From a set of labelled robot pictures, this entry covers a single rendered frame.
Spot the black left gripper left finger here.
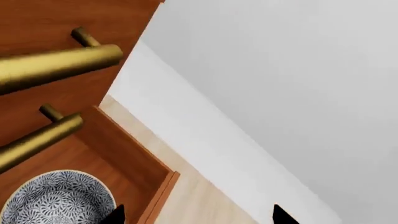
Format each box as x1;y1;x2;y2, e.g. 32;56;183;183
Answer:
103;203;126;224

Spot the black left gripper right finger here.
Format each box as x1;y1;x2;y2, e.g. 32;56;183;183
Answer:
272;203;301;224

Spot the blue white patterned bowl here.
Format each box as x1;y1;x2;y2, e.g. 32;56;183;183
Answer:
0;169;118;224

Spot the open wooden cabinet drawer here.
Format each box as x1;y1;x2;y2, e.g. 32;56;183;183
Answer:
0;105;181;224

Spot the brown wooden cabinet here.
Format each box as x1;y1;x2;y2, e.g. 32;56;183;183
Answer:
0;0;166;150

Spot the long brass drawer handle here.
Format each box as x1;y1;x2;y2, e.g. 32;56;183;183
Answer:
0;103;84;174
0;26;124;95

